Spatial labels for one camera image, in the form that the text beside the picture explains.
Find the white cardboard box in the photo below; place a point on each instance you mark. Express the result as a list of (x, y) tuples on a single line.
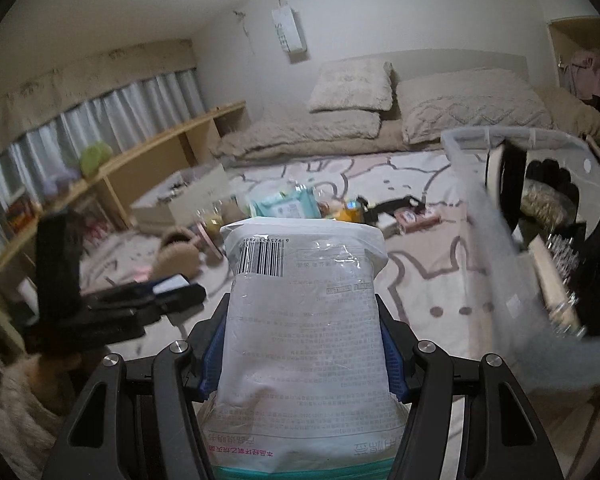
[(200, 195)]

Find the clear jar yellow contents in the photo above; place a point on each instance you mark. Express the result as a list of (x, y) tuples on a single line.
[(214, 215)]

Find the white headboard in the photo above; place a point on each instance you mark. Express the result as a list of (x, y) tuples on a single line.
[(430, 60)]

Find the purple soft bundle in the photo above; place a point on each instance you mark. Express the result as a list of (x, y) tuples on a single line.
[(62, 180)]

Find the beige floral curtain valance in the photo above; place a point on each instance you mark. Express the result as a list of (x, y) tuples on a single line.
[(80, 75)]

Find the teal wet wipes pack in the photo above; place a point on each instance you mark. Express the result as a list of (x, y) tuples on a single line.
[(285, 205)]

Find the beige beaded bundle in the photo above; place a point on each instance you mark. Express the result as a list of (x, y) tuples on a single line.
[(550, 205)]

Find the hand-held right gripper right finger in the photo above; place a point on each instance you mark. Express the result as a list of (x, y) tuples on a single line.
[(395, 360)]

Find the silver sequined strip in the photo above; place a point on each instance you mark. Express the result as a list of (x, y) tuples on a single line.
[(567, 255)]

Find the light wooden shelf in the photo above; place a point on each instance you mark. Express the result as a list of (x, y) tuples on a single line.
[(145, 150)]

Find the person's left forearm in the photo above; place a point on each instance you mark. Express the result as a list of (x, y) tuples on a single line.
[(10, 410)]

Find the green soft bag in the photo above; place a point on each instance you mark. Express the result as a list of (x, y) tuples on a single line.
[(96, 157)]

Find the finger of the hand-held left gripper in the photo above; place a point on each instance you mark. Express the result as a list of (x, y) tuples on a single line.
[(180, 297), (170, 285)]

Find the clear plastic container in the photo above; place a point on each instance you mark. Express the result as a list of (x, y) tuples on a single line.
[(480, 240)]

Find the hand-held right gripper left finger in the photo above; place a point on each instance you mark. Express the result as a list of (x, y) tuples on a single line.
[(212, 360)]

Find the small fluffy beige pillow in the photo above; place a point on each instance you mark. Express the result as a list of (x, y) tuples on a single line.
[(352, 85)]

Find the large beige textured pillow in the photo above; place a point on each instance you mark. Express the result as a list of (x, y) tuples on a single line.
[(470, 105)]

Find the small pink card box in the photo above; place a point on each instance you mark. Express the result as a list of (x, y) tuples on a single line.
[(430, 219), (407, 220)]

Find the white plastic barcode pack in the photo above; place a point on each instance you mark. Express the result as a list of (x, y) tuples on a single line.
[(305, 335)]

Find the mauve clothes pile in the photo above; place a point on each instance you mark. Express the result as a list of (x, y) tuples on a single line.
[(592, 70)]

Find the cartoon printed bed sheet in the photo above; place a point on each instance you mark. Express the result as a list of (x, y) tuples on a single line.
[(430, 270)]

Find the open wooden closet niche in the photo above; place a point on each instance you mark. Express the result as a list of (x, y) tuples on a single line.
[(570, 35)]

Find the beige fluffy slipper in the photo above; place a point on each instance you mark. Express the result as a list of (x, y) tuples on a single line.
[(177, 237), (177, 262)]

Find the grey window curtain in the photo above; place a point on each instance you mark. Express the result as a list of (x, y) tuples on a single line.
[(130, 110)]

